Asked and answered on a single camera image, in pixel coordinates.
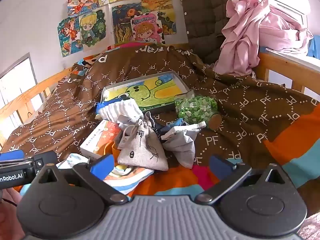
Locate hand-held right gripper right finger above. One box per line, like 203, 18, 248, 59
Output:
194, 154, 288, 205

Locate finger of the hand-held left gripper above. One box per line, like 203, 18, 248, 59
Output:
0, 150, 58, 168

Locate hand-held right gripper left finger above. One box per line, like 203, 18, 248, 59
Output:
32, 154, 128, 205

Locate orange sock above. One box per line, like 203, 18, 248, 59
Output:
111, 140, 125, 159

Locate white cloth with coloured stripes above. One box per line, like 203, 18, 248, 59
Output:
56, 152, 155, 195

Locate white tissue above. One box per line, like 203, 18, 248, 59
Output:
160, 121, 207, 169

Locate grey linen printed pouch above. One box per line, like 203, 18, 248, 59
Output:
117, 119, 169, 172

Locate blue and black sock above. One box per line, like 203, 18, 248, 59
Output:
145, 111, 188, 137

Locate white striped sock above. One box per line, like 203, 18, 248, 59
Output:
96, 98, 145, 128

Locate shallow grey box with drawing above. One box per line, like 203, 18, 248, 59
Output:
100, 70, 192, 115

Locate person's left hand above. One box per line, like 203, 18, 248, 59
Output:
0, 188, 24, 240

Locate orange and white carton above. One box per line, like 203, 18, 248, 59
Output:
79, 119, 123, 159

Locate glass jar of green paper stars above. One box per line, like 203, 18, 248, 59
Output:
174, 90, 222, 131

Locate window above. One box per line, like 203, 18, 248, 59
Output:
0, 52, 38, 130

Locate brown printed blanket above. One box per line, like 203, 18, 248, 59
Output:
0, 42, 320, 215

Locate pink fleece garment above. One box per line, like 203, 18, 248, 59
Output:
297, 212, 320, 240

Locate white mattress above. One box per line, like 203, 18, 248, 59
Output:
266, 47, 320, 68

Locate pink clothes heap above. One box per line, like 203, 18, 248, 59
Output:
214, 0, 314, 75

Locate olive quilted jacket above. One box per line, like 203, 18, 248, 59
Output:
180, 0, 263, 64

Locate blue cloth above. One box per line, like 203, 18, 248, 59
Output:
307, 36, 320, 59

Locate white air conditioner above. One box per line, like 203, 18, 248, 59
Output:
259, 0, 320, 30

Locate group of wall drawings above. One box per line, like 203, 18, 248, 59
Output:
58, 0, 188, 57

